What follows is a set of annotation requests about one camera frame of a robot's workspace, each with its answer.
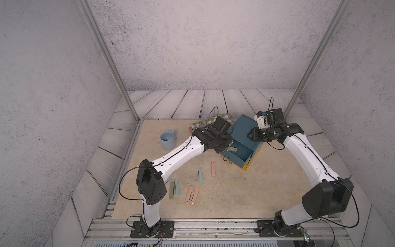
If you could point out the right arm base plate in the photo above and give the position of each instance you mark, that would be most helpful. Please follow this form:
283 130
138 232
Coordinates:
270 229

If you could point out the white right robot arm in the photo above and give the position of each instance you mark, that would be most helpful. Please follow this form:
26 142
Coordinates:
330 194

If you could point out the light blue mug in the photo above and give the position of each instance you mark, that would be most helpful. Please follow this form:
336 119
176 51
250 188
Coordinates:
168 139

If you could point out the aluminium frame post left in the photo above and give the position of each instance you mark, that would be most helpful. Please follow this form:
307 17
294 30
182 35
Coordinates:
94 27

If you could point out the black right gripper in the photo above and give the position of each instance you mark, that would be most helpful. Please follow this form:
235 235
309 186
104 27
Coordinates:
254 137

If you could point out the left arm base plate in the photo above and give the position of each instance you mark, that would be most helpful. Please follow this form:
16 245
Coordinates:
164 229

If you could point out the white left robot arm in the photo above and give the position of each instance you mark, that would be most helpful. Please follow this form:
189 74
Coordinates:
151 176

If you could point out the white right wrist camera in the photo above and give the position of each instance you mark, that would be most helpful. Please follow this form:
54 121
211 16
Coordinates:
260 118

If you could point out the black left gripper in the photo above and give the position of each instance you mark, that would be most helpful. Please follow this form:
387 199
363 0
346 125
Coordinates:
230 141

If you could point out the mint green folding knife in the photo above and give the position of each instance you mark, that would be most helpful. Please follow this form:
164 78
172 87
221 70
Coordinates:
200 176
176 187

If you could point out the aluminium frame post right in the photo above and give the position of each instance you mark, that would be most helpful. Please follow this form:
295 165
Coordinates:
319 52

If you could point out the teal pull-out drawer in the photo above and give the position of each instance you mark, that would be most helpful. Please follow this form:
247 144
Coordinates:
241 157

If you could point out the teal drawer cabinet box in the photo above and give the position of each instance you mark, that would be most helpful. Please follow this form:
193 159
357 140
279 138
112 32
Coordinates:
241 127

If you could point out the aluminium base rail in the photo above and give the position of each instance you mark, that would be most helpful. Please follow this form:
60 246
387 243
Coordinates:
216 233

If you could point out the aluminium frame post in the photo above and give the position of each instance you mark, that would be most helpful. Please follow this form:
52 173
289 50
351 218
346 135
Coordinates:
319 52
94 27

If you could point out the green checkered cloth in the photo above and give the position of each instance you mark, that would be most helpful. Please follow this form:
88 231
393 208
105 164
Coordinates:
205 122

